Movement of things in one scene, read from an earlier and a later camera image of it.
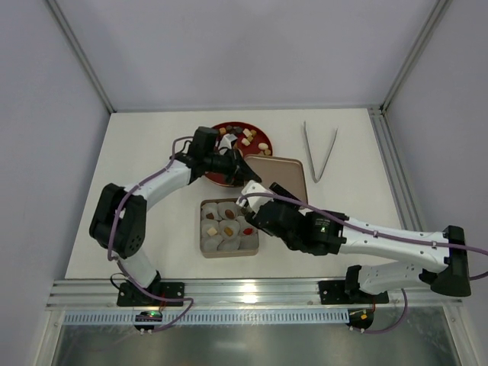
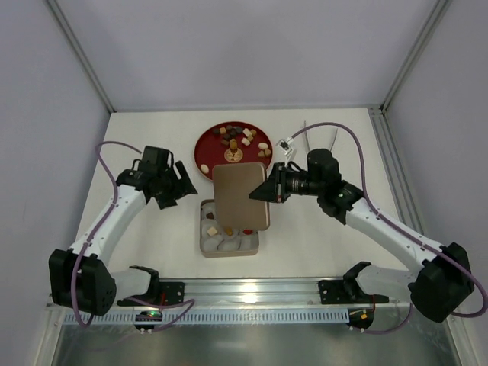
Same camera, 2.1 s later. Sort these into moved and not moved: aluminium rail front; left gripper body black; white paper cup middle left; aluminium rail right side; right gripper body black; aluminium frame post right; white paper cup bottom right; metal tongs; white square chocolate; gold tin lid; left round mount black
Moved: right gripper body black; left gripper body black; gold tin lid
Not moved: left round mount black; aluminium rail right side; aluminium frame post right; white paper cup bottom right; aluminium rail front; metal tongs; white square chocolate; white paper cup middle left
